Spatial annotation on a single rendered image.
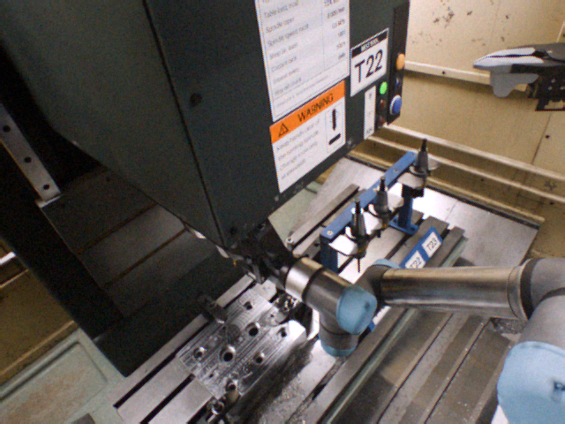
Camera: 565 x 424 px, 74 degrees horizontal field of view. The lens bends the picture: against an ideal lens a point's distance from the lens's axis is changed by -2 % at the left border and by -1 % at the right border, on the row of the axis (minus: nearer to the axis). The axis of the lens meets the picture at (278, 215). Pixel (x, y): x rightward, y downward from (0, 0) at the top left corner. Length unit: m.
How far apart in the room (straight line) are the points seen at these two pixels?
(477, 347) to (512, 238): 0.45
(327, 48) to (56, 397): 1.59
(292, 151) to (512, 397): 0.37
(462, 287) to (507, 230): 1.04
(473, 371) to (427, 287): 0.75
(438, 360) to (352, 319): 0.76
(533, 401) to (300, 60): 0.44
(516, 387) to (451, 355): 0.94
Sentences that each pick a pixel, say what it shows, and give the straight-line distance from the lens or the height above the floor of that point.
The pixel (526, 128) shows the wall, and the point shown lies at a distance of 1.49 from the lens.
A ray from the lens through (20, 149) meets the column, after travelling 1.03.
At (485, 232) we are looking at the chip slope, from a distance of 1.66.
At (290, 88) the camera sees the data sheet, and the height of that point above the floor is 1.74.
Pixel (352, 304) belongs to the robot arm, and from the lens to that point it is 0.63.
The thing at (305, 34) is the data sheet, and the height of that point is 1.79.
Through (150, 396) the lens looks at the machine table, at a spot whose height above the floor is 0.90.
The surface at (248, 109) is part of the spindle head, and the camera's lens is 0.45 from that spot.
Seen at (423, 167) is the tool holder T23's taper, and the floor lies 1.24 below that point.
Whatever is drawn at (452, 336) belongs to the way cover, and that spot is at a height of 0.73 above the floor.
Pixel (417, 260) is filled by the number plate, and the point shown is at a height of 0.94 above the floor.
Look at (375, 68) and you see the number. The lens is 0.65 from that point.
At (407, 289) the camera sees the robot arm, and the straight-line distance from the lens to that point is 0.71.
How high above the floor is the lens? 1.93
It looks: 42 degrees down
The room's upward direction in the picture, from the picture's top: 10 degrees counter-clockwise
